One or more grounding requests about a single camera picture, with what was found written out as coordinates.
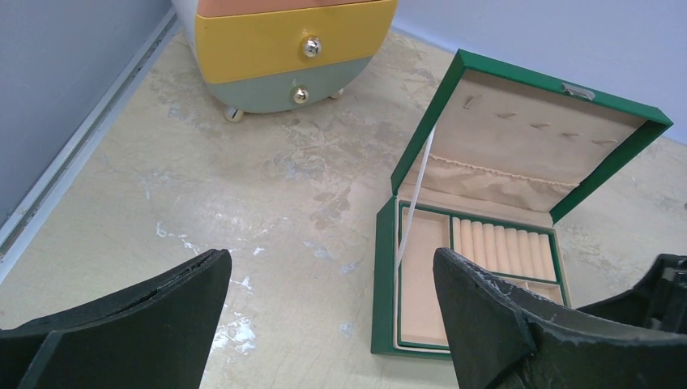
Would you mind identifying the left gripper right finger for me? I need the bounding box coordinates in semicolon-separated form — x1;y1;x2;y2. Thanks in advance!
433;248;686;388

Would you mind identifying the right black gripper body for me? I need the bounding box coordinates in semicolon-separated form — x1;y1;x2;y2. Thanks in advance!
577;254;686;334

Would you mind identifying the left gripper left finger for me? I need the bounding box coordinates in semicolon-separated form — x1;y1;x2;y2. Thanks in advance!
1;249;232;388

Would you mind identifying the green removable jewelry tray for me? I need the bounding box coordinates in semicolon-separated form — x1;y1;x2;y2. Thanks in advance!
394;203;568;354

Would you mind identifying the green jewelry box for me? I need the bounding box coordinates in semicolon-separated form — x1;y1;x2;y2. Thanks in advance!
370;50;672;359

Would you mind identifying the round three-drawer jewelry cabinet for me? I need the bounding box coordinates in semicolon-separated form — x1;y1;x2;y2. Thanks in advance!
172;0;397;122

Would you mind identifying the aluminium rail frame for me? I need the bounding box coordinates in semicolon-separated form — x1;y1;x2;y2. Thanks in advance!
1;1;178;277

